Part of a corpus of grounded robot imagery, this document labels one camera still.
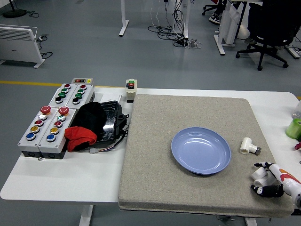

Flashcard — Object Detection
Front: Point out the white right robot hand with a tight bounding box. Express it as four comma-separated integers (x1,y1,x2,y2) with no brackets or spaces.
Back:
250,161,301,202

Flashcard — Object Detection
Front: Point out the large white tee pipe fitting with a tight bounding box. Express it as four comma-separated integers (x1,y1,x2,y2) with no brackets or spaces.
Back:
250,167,271,187

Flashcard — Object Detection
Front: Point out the white pipe fitting metal nut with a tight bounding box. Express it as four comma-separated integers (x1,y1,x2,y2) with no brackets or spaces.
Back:
239,137,262,156

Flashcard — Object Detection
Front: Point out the blue round plate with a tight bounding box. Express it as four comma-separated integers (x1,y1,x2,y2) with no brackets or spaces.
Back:
171,127,232,176

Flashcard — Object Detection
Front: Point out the green tape roll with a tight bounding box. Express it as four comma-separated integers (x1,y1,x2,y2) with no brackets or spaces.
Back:
285,118,301,139

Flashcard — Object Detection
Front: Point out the clear plastic bottle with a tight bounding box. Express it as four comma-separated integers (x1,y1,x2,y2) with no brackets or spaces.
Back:
291,100,301,120

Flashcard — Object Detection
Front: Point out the white desk foot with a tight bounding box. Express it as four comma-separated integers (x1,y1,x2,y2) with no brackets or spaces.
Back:
284,43,301,59

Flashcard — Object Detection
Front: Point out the grey-brown mat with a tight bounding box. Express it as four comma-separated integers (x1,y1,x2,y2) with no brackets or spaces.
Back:
118,94,295,215

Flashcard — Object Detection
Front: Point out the black office chair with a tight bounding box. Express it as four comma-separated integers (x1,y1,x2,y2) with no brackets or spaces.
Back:
235,2,299,71

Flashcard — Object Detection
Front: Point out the white panel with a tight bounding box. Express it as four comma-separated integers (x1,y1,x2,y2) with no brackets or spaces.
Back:
222,3,243,45

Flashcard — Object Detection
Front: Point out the seated person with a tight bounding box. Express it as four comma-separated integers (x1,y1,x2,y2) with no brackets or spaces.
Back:
208,0,232,25

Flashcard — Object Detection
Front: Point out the white desk leg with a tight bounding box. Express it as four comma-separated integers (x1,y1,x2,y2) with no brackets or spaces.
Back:
173,0,190,40
119,0,130,37

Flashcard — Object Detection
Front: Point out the black office chair base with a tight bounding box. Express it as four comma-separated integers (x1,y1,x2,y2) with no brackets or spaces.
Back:
202,4,223,16

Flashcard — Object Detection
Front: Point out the white paper box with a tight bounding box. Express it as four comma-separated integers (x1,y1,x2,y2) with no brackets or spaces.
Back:
100,93,123,104

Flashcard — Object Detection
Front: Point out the black cloth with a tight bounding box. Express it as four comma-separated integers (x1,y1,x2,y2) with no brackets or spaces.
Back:
70,102,108,139

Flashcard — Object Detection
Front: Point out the red cloth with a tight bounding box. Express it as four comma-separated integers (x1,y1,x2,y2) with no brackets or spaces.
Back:
64,126,98,152

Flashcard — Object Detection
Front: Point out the grey four-button control box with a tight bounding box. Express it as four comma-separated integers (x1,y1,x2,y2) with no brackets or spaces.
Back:
64,84,96,109
48,83,78,108

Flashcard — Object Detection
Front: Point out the white table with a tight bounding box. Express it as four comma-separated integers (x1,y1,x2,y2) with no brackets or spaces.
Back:
0,86,301,226

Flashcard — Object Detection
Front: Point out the grey five-button control box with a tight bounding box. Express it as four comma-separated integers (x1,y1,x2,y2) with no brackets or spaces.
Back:
17,105,59,158
37,106,77,160

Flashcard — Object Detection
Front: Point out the white panel heater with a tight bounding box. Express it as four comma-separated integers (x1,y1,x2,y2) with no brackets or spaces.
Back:
0,24,46,69

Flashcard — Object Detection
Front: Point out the black stand base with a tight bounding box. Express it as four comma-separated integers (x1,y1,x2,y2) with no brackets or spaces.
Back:
2,0,27,18

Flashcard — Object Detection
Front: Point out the white desk frame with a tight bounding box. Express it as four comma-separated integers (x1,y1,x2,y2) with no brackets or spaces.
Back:
213,0,250,56

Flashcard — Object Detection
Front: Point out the beige push-button switch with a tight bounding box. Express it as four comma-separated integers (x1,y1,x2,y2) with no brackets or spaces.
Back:
125,79,138,104

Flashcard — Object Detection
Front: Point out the black cable bundle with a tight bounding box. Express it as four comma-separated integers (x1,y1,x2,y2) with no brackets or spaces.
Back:
147,0,189,47

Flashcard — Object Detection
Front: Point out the wire bundle with white connector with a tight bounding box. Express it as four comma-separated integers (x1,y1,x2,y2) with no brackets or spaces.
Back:
89,131,129,155

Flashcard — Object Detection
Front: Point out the small grey switch box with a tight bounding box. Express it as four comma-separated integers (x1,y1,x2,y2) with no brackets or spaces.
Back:
71,78,94,85

